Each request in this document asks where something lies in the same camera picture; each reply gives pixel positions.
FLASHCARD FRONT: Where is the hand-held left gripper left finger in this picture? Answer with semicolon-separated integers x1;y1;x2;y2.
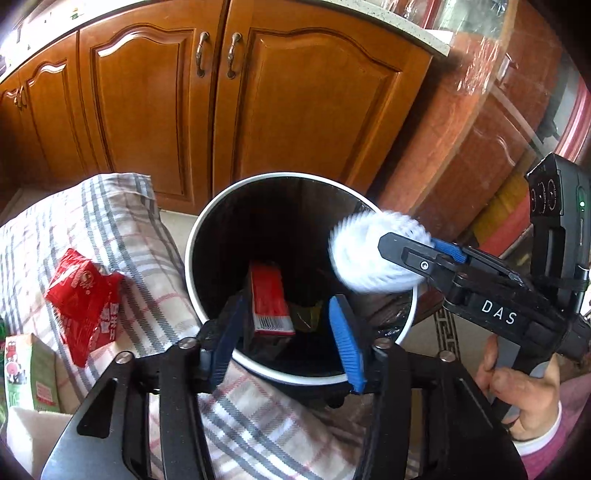
39;293;250;480

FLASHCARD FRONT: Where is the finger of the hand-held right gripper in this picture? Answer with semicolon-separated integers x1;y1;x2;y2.
432;239;527;289
378;232;472;296

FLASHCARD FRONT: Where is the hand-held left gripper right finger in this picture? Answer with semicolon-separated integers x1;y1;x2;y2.
328;294;529;480

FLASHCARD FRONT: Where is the white pleated paper cup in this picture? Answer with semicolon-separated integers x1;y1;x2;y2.
328;210;435;294

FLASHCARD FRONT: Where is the red box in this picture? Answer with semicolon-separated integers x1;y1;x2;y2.
247;260;296;337

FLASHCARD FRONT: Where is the white rimmed black trash bin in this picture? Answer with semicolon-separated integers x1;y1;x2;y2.
184;172;421;386

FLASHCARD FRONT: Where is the red snack packet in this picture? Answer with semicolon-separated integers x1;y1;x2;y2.
45;248;126;368

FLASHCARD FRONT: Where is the green white carton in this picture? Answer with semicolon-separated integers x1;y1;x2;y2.
2;332;64;414

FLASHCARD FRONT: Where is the person's right hand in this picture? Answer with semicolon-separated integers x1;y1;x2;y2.
475;335;562;442

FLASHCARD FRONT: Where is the yellow wrapper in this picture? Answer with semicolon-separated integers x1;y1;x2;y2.
291;300;325;331

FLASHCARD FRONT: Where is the black bin liner bag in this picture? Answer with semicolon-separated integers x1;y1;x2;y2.
367;293;416;344

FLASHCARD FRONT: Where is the yellow and red item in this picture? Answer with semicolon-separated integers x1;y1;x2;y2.
470;175;533;260

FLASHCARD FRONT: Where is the plaid cloth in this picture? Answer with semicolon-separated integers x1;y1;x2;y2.
0;172;419;480

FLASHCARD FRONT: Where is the wooden cabinet door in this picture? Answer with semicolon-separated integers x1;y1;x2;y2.
213;0;433;210
0;76;47;197
78;0;230;206
18;33;100;175

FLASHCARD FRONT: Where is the round glass table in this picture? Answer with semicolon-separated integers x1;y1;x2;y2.
374;0;591;259

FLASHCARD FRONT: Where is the white paper napkin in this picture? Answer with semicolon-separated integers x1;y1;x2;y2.
6;406;71;480

